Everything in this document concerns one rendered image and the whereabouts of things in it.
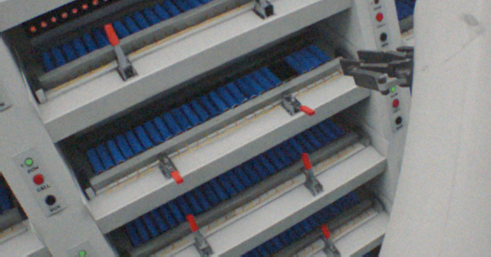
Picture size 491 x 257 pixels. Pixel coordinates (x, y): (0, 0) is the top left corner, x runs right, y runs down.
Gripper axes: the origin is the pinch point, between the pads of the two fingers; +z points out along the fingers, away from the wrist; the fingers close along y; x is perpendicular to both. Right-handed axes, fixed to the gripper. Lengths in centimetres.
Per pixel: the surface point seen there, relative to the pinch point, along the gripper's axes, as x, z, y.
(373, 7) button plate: -5.3, 13.0, -14.3
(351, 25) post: -2.9, 17.0, -10.4
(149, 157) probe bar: 3.9, 18.7, 36.4
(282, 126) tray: 9.1, 15.5, 11.5
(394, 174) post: 33.5, 19.6, -11.9
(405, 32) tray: 4.8, 22.4, -27.2
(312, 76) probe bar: 3.8, 19.1, 0.5
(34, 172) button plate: -4, 12, 55
